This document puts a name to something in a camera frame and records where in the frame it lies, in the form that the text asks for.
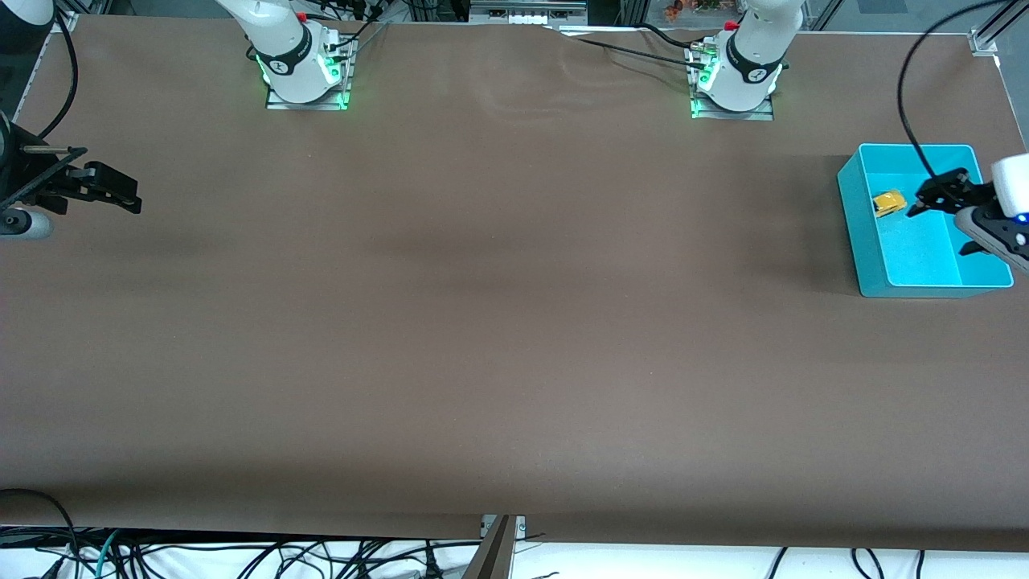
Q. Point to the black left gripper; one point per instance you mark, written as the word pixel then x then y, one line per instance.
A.
pixel 967 194

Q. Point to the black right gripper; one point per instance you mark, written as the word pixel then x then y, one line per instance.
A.
pixel 40 175

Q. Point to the yellow beetle toy car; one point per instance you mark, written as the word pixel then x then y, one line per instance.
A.
pixel 889 201

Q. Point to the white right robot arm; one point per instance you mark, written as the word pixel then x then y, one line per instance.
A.
pixel 285 56

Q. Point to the teal plastic storage bin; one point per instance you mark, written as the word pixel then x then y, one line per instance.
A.
pixel 916 257

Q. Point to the colourful background items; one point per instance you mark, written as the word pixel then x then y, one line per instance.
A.
pixel 699 6

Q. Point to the brown table cover cloth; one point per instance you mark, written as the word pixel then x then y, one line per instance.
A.
pixel 514 346

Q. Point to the grey background device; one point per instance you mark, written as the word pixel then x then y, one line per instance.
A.
pixel 526 12

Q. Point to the metal table corner bracket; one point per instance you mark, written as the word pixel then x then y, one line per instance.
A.
pixel 982 42

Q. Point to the aluminium diagonal frame rail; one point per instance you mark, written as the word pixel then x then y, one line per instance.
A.
pixel 1005 20

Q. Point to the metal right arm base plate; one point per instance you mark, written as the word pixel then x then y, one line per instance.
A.
pixel 309 105

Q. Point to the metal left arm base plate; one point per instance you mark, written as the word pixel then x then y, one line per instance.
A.
pixel 731 116

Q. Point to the dark aluminium background post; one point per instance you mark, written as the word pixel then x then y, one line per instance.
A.
pixel 631 12

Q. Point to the aluminium frame post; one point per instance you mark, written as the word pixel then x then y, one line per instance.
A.
pixel 492 559

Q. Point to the small metal post bracket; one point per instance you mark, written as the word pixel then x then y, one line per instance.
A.
pixel 521 527

